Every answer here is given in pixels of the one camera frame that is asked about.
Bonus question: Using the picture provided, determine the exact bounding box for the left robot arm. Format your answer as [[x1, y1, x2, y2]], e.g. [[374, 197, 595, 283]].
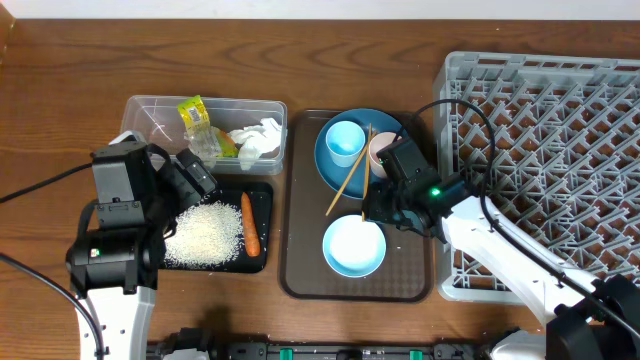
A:
[[66, 130, 218, 359]]

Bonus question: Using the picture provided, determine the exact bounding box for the wooden chopstick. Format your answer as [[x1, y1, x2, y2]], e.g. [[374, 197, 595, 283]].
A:
[[361, 124, 374, 222], [325, 129, 377, 216]]

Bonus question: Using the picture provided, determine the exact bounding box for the pink cup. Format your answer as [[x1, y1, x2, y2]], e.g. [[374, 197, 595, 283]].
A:
[[368, 132, 396, 179]]

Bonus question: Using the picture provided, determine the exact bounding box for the clear plastic bin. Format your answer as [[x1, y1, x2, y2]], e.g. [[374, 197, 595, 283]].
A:
[[120, 95, 287, 175]]

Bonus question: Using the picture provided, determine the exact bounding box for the orange carrot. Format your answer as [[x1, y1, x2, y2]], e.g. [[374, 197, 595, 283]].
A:
[[241, 193, 262, 257]]

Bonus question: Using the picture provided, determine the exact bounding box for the black plastic tray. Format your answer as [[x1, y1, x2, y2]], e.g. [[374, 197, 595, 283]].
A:
[[162, 182, 273, 274]]

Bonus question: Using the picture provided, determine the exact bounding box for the yellow green snack wrapper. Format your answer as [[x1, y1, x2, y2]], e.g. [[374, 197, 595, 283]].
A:
[[177, 95, 239, 160]]

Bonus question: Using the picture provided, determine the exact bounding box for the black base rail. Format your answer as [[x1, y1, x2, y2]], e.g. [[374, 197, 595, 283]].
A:
[[146, 328, 477, 360]]

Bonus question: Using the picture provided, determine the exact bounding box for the light blue cup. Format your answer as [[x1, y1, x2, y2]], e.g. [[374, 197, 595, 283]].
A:
[[325, 121, 366, 168]]

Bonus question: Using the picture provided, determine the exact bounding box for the white rice pile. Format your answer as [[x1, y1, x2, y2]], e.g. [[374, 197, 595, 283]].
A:
[[165, 201, 243, 269]]

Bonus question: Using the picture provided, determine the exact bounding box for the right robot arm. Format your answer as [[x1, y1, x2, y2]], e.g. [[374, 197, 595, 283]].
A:
[[363, 138, 639, 360]]

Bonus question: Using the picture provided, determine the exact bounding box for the dark blue plate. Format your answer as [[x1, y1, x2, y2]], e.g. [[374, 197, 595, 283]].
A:
[[314, 108, 401, 200]]

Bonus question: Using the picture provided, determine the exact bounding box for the light blue rice bowl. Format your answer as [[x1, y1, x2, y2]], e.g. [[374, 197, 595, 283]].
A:
[[322, 215, 387, 278]]

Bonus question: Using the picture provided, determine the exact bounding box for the white napkin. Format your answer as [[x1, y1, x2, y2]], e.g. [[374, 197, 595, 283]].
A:
[[229, 118, 282, 171]]

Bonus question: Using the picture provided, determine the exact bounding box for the grey dishwasher rack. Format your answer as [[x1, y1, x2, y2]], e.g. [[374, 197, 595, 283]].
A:
[[433, 52, 639, 281]]

